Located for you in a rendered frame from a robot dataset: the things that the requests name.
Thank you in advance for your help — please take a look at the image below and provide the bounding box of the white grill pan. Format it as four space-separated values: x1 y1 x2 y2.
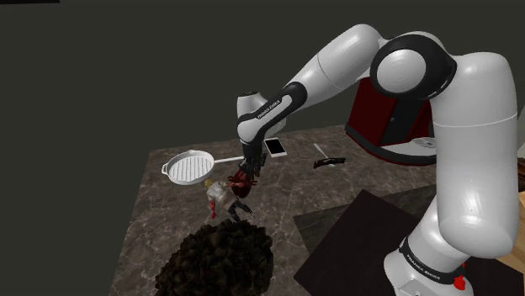
161 149 246 187

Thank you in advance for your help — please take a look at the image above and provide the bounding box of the dark red kitchen appliance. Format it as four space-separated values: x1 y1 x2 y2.
343 77 438 167

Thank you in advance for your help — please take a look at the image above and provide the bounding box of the white smartphone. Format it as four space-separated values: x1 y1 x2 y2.
263 137 289 159

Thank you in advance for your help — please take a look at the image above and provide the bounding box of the dark red round object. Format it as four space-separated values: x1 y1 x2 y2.
226 169 258 199

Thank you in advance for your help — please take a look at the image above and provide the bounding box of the toy figure in white jacket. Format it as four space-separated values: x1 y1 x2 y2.
203 177 255 223

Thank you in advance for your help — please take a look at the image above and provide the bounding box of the black handled knife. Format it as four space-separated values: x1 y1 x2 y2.
312 156 347 170

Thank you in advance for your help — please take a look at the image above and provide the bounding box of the dark brown leafy lump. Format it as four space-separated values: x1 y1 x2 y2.
153 219 275 296

